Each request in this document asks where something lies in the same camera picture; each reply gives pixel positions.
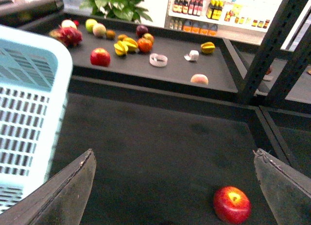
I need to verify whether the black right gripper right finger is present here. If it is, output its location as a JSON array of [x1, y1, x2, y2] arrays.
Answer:
[[254, 149, 311, 225]]

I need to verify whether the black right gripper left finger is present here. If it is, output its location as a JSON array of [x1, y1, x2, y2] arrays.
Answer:
[[0, 149, 96, 225]]

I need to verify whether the light blue plastic basket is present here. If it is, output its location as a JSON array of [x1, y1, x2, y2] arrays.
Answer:
[[0, 26, 73, 211]]

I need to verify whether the red yellow apple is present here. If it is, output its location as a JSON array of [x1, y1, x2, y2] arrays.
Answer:
[[213, 186, 251, 225]]

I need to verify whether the pink peach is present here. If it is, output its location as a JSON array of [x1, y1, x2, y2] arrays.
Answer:
[[190, 74, 209, 85]]

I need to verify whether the large red apple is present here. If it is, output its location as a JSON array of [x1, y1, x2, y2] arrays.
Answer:
[[90, 48, 111, 67]]

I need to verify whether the pink dragon fruit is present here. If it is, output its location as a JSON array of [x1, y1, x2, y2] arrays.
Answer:
[[49, 27, 83, 47]]

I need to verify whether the front yellow starfruit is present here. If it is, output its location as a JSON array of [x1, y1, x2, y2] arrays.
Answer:
[[114, 41, 128, 56]]

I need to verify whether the yellow starfruit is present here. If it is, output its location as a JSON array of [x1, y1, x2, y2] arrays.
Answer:
[[122, 37, 138, 52], [201, 42, 216, 54], [114, 41, 128, 56]]

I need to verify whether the far right yellow starfruit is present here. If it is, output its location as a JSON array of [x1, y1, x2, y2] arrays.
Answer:
[[201, 42, 216, 54]]

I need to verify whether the rear yellow starfruit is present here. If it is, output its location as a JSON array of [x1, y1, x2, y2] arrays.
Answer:
[[122, 37, 138, 52]]

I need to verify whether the clear tape roll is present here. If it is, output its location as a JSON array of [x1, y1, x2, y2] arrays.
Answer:
[[149, 53, 168, 68]]

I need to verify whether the left brown kiwi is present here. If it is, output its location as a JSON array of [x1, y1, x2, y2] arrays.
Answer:
[[105, 30, 116, 40]]

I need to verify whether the brown kiwi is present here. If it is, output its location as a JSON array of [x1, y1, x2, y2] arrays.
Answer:
[[118, 34, 127, 41], [105, 30, 116, 40]]

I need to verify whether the right brown kiwi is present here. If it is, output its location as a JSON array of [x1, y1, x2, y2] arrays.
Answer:
[[118, 34, 127, 41]]

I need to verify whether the pale round melon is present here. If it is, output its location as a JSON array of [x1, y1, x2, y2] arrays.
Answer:
[[92, 23, 106, 37]]

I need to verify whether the orange persimmon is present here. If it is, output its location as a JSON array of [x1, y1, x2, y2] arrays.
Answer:
[[137, 38, 153, 53]]

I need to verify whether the green apple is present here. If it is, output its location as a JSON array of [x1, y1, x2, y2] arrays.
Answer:
[[85, 18, 98, 33]]

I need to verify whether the dark purple fruit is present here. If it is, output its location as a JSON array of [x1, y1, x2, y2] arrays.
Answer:
[[136, 25, 149, 37]]

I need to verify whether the glass top freezer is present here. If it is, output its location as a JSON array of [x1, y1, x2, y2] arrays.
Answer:
[[0, 0, 64, 27]]

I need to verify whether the green potted plant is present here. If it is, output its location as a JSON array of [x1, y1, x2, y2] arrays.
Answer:
[[79, 0, 153, 23]]

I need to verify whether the black shelf upright post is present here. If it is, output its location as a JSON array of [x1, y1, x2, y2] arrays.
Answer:
[[238, 0, 309, 104]]

